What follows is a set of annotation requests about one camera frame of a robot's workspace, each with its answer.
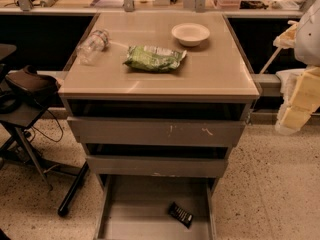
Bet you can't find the green chip bag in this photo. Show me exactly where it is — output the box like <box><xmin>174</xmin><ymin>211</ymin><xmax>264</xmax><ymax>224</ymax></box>
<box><xmin>124</xmin><ymin>45</ymin><xmax>187</xmax><ymax>73</ymax></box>

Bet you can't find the white stick with handle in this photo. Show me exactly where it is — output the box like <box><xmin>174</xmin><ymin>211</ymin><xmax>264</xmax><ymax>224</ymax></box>
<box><xmin>260</xmin><ymin>20</ymin><xmax>298</xmax><ymax>74</ymax></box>

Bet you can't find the grey top drawer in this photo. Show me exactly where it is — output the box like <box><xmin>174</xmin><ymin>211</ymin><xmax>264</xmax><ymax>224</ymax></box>
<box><xmin>67</xmin><ymin>117</ymin><xmax>245</xmax><ymax>147</ymax></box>

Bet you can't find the clear plastic water bottle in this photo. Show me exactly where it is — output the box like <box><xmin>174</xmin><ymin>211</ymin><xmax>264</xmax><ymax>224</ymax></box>
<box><xmin>77</xmin><ymin>29</ymin><xmax>109</xmax><ymax>65</ymax></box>

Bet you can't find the black rxbar chocolate bar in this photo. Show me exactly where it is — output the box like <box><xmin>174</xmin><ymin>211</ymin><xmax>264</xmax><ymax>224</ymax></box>
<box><xmin>168</xmin><ymin>202</ymin><xmax>194</xmax><ymax>228</ymax></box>

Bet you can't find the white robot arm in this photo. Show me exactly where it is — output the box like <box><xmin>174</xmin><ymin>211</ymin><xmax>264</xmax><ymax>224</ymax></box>
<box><xmin>273</xmin><ymin>0</ymin><xmax>320</xmax><ymax>135</ymax></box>

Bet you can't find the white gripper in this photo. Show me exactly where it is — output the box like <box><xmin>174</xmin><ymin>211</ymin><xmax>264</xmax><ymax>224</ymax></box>
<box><xmin>275</xmin><ymin>66</ymin><xmax>320</xmax><ymax>135</ymax></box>

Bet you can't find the black cable on floor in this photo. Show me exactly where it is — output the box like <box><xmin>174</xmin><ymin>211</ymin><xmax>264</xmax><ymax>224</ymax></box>
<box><xmin>29</xmin><ymin>107</ymin><xmax>65</xmax><ymax>144</ymax></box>

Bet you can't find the white paper bowl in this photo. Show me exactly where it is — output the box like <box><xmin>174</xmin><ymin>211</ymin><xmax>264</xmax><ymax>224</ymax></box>
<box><xmin>171</xmin><ymin>23</ymin><xmax>210</xmax><ymax>47</ymax></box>

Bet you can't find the dark stool with stand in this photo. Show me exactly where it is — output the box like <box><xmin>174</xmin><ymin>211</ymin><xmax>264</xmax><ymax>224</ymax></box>
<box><xmin>0</xmin><ymin>43</ymin><xmax>90</xmax><ymax>218</ymax></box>

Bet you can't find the grey middle drawer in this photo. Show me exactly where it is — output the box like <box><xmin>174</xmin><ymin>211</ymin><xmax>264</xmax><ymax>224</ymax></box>
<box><xmin>86</xmin><ymin>155</ymin><xmax>227</xmax><ymax>178</ymax></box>

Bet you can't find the grey open bottom drawer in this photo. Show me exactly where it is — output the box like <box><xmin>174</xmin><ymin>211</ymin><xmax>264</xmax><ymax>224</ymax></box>
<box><xmin>94</xmin><ymin>176</ymin><xmax>216</xmax><ymax>240</ymax></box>

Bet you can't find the grey drawer cabinet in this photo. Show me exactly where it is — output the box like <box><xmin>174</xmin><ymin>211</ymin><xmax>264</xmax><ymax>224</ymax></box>
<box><xmin>58</xmin><ymin>11</ymin><xmax>261</xmax><ymax>240</ymax></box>

